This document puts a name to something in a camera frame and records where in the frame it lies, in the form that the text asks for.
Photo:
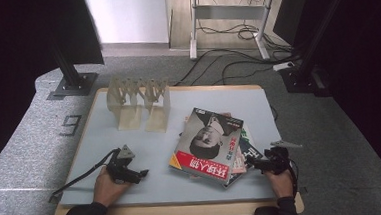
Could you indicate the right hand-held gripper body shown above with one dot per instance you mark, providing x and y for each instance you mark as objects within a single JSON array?
[{"x": 277, "y": 160}]

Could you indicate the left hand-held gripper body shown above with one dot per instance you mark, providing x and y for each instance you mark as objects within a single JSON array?
[{"x": 120, "y": 167}]

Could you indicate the dark blue lava magazine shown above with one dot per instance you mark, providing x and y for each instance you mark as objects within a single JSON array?
[{"x": 248, "y": 152}]

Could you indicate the reddish brown science fiction magazine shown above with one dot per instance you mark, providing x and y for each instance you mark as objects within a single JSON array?
[{"x": 239, "y": 161}]

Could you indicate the beige expandable book rack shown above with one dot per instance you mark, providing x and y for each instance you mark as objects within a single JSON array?
[{"x": 130, "y": 104}]

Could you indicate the person's right hand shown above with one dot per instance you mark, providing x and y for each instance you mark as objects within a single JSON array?
[{"x": 281, "y": 185}]

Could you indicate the person's left hand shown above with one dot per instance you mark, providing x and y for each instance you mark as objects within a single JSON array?
[{"x": 107, "y": 191}]

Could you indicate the wooden table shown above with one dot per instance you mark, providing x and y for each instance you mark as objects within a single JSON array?
[{"x": 185, "y": 212}]

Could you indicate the black slanted metal stand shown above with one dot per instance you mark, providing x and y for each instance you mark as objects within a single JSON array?
[{"x": 304, "y": 70}]

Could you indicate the white power strip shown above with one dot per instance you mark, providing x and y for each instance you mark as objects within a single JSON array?
[{"x": 283, "y": 66}]

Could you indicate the black metal stand square base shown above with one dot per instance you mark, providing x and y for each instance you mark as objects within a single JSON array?
[{"x": 71, "y": 79}]

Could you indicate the dark curtain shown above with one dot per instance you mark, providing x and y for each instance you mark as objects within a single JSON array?
[
  {"x": 369, "y": 59},
  {"x": 11, "y": 48}
]

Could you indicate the white metal desk frame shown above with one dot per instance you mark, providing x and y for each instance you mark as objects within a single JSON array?
[{"x": 229, "y": 13}]

